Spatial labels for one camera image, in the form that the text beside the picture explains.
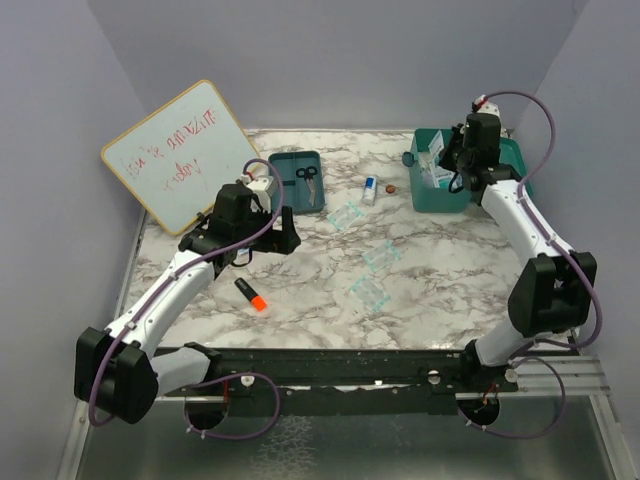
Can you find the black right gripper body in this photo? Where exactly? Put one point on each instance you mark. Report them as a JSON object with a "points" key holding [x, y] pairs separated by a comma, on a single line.
{"points": [[455, 157]]}

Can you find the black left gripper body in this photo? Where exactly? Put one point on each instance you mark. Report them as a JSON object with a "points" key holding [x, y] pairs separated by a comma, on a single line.
{"points": [[275, 240]]}

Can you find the yellowish gauze roll bag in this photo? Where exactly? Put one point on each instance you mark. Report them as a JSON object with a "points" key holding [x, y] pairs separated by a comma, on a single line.
{"points": [[426, 165]]}

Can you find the teal divided tray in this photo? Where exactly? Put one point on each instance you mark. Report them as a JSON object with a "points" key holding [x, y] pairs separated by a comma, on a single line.
{"points": [[296, 193]]}

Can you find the black handled scissors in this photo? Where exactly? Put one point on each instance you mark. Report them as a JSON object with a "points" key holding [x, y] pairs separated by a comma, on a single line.
{"points": [[307, 174]]}

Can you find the teal plaster sheet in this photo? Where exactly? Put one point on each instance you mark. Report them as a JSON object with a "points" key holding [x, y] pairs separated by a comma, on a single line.
{"points": [[381, 256], [343, 217], [369, 293]]}

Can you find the small gauze dressing packet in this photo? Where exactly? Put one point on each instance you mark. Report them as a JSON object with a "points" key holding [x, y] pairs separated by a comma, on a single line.
{"points": [[435, 145]]}

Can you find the long gauze dressing packet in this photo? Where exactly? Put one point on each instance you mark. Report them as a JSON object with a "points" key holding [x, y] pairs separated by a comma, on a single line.
{"points": [[442, 177]]}

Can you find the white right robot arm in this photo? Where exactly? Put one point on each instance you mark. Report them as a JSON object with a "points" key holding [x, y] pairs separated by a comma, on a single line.
{"points": [[553, 292]]}

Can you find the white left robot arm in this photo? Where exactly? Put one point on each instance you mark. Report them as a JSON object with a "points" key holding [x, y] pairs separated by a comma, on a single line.
{"points": [[116, 369]]}

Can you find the teal medicine kit box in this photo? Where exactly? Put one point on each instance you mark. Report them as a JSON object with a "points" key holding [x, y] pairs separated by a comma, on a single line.
{"points": [[429, 197]]}

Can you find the yellow framed whiteboard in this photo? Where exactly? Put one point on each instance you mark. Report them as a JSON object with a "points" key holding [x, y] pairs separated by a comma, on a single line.
{"points": [[175, 161]]}

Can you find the black orange highlighter marker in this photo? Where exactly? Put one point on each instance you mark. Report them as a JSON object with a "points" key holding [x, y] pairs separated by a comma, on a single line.
{"points": [[250, 294]]}

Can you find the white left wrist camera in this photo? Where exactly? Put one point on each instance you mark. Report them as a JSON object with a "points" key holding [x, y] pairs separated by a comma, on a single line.
{"points": [[263, 189]]}

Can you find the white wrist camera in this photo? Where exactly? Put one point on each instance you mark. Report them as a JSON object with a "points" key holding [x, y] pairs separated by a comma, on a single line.
{"points": [[483, 105], [263, 189]]}

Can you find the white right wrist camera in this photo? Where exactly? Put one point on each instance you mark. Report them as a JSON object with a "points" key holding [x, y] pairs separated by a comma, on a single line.
{"points": [[483, 105]]}

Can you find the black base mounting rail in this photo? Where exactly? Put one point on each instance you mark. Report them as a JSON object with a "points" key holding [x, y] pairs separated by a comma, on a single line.
{"points": [[341, 382]]}

